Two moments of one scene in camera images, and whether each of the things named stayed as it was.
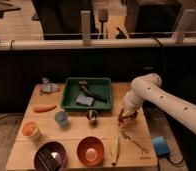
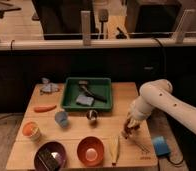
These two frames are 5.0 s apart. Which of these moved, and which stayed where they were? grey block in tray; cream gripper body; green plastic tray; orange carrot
Moved: cream gripper body
Stayed: grey block in tray; green plastic tray; orange carrot
